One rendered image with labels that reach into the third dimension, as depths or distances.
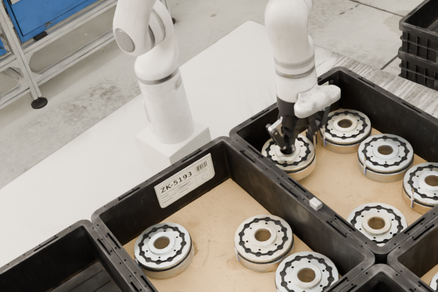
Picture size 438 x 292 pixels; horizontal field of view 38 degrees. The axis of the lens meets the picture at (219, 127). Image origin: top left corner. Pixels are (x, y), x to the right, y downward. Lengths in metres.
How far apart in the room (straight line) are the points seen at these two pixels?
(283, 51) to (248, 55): 0.76
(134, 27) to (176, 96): 0.21
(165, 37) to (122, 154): 0.40
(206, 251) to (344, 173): 0.31
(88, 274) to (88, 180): 0.41
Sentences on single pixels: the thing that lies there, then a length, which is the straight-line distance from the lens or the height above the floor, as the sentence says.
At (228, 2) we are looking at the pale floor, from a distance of 3.50.
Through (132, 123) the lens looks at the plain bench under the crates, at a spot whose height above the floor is 0.70.
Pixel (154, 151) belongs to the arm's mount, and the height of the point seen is 0.78.
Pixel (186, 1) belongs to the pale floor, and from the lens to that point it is 3.60.
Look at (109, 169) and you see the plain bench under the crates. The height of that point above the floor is 0.70.
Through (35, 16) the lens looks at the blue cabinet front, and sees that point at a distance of 2.96.
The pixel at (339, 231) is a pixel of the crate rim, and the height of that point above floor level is 0.93.
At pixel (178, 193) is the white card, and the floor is 0.87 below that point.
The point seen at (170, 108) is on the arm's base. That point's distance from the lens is 1.35.
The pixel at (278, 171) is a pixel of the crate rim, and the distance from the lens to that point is 1.11.
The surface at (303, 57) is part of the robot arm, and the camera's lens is 1.05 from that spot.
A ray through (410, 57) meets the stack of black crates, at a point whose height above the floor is 0.48.
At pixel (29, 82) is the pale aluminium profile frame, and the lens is 3.02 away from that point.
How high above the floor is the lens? 1.71
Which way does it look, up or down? 40 degrees down
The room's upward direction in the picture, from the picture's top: 12 degrees counter-clockwise
